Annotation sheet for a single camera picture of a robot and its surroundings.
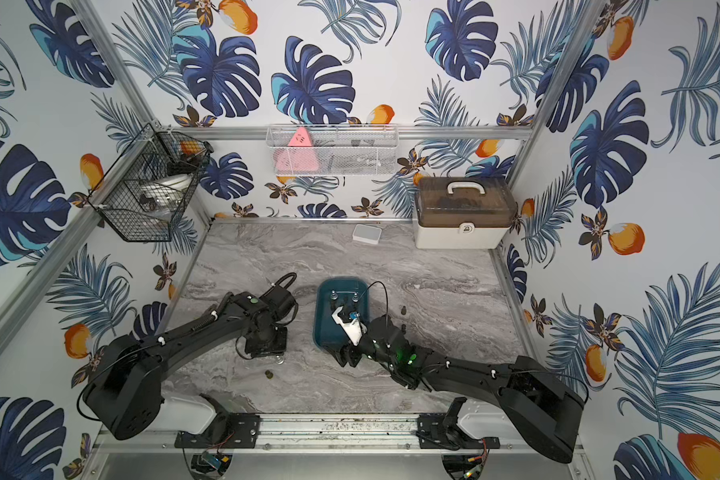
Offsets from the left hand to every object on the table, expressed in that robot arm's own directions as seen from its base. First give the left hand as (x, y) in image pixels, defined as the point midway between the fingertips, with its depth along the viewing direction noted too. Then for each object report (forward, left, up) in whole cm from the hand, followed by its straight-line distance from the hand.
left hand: (277, 349), depth 82 cm
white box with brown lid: (+48, -55, +11) cm, 73 cm away
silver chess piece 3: (+20, -20, -4) cm, 29 cm away
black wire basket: (+32, +41, +25) cm, 58 cm away
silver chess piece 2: (+20, -13, -4) cm, 24 cm away
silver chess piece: (-1, 0, -5) cm, 5 cm away
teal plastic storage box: (+22, -18, -4) cm, 29 cm away
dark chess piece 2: (+17, -35, -4) cm, 39 cm away
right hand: (+3, -15, +8) cm, 18 cm away
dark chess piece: (-5, +2, -4) cm, 7 cm away
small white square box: (+50, -22, -5) cm, 54 cm away
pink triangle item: (+48, 0, +30) cm, 56 cm away
